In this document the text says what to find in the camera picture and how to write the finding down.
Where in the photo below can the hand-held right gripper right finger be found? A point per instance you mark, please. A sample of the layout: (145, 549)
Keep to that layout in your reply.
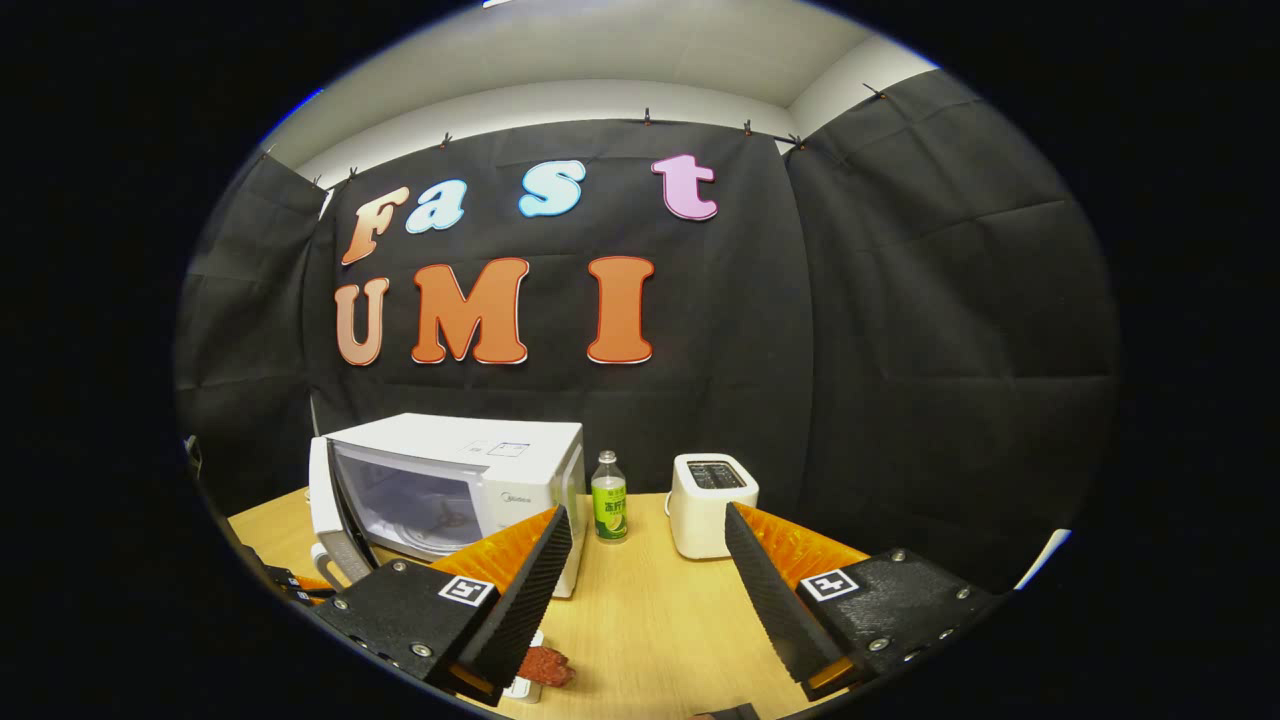
(765, 590)

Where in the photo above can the white toaster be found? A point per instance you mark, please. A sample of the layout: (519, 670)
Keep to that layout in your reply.
(700, 520)

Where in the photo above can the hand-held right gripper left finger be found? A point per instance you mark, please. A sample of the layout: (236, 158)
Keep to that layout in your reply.
(535, 585)

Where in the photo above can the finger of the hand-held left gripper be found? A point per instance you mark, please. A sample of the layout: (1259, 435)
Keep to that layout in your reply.
(300, 590)

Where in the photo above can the white microwave oven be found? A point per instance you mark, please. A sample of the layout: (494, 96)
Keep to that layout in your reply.
(450, 440)

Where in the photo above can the green label glass bottle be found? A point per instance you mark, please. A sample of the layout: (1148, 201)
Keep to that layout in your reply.
(609, 515)

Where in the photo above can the red meat piece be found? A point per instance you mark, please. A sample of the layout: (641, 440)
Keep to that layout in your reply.
(548, 665)

